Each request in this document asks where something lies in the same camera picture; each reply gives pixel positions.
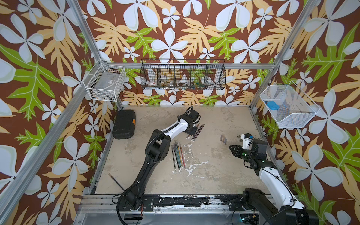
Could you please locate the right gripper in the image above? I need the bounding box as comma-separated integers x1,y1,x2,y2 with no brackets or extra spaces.
228,144,256,164

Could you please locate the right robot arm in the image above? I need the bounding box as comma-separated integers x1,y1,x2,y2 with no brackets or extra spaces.
229,134,320,225

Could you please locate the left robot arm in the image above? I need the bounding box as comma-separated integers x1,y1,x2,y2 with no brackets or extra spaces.
116,106,201,212

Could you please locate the bundle of coloured pencils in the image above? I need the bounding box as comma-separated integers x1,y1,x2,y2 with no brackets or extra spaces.
172,141,186,172

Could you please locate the blue object in basket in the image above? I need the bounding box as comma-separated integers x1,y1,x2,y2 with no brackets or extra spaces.
265,101,280,111

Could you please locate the white mesh corner basket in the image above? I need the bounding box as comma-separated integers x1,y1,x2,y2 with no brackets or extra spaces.
260,82,321,129

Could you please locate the black plastic tool case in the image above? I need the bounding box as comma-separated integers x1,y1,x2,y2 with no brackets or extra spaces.
112,109,136,140

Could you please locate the thin black rod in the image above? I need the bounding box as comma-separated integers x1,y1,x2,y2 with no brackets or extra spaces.
108,173,125,191

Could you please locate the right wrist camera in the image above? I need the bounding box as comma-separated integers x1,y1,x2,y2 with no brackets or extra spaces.
241,133,254,150

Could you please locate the black wire basket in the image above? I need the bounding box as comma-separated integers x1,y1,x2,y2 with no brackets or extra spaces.
139,59,227,90

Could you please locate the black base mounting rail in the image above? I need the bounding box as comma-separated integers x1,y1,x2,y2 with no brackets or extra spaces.
116,194,254,212

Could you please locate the white wire basket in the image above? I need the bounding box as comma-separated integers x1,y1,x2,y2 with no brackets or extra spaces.
83,64,127,102

